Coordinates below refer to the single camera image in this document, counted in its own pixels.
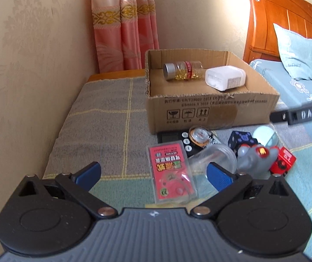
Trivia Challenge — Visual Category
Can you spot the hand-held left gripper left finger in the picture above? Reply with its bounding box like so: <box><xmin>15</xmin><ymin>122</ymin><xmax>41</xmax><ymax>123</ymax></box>
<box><xmin>18</xmin><ymin>162</ymin><xmax>118</xmax><ymax>220</ymax></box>

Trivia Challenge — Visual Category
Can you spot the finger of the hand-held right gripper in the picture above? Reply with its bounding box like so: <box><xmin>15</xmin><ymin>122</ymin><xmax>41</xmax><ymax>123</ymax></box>
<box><xmin>269</xmin><ymin>104</ymin><xmax>312</xmax><ymax>127</ymax></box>

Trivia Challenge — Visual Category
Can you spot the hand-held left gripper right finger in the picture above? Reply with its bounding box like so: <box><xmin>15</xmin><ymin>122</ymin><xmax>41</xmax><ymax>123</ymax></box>
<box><xmin>190</xmin><ymin>162</ymin><xmax>293</xmax><ymax>219</ymax></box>

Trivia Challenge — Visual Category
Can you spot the clear plastic jar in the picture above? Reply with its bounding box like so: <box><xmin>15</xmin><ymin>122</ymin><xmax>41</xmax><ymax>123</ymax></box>
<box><xmin>187</xmin><ymin>144</ymin><xmax>238</xmax><ymax>194</ymax></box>

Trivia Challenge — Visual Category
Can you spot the grey toy figure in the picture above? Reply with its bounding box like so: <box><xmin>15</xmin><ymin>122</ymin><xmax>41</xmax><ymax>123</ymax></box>
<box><xmin>236</xmin><ymin>143</ymin><xmax>280</xmax><ymax>181</ymax></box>

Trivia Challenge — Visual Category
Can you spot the red toy block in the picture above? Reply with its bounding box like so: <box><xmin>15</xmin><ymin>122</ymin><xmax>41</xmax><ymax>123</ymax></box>
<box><xmin>269</xmin><ymin>147</ymin><xmax>297</xmax><ymax>176</ymax></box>

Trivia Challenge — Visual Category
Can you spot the red blister card pack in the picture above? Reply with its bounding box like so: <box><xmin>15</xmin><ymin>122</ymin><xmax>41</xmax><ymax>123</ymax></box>
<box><xmin>148</xmin><ymin>140</ymin><xmax>199</xmax><ymax>205</ymax></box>

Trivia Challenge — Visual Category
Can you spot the brown cardboard box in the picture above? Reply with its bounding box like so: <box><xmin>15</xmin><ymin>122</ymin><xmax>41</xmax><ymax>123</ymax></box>
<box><xmin>144</xmin><ymin>49</ymin><xmax>281</xmax><ymax>135</ymax></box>

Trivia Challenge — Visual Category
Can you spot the light blue bed sheet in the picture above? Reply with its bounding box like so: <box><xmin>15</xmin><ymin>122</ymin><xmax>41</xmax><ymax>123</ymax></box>
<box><xmin>249</xmin><ymin>59</ymin><xmax>312</xmax><ymax>257</ymax></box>

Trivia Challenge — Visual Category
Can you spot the dark blue dice cube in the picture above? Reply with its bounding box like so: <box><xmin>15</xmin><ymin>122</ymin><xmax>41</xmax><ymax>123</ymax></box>
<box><xmin>227</xmin><ymin>130</ymin><xmax>258</xmax><ymax>156</ymax></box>

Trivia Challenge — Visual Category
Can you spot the clear correction tape dispenser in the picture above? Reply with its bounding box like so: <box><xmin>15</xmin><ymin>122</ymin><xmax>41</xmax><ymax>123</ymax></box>
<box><xmin>189</xmin><ymin>126</ymin><xmax>224</xmax><ymax>149</ymax></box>

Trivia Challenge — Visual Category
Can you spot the grey checked mat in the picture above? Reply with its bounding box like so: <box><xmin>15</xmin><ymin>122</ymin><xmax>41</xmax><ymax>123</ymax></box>
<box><xmin>43</xmin><ymin>75</ymin><xmax>312</xmax><ymax>210</ymax></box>

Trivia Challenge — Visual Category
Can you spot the light blue pillow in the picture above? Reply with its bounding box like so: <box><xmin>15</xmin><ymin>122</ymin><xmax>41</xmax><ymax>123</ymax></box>
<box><xmin>273</xmin><ymin>23</ymin><xmax>312</xmax><ymax>84</ymax></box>

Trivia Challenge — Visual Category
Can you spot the white plastic bottle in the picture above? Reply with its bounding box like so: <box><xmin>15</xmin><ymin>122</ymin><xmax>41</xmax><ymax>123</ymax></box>
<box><xmin>205</xmin><ymin>65</ymin><xmax>246</xmax><ymax>91</ymax></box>

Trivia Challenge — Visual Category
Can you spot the wooden bed headboard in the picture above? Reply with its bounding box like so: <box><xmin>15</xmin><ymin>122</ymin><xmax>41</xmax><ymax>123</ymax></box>
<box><xmin>242</xmin><ymin>0</ymin><xmax>312</xmax><ymax>65</ymax></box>

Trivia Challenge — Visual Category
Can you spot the clear capsule bottle silver cap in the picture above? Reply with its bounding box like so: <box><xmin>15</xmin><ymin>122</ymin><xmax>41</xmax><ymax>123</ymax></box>
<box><xmin>163</xmin><ymin>61</ymin><xmax>203</xmax><ymax>81</ymax></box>

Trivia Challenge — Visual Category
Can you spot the pink patterned curtain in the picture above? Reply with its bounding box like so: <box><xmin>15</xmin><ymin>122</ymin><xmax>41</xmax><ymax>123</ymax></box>
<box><xmin>90</xmin><ymin>0</ymin><xmax>160</xmax><ymax>74</ymax></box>

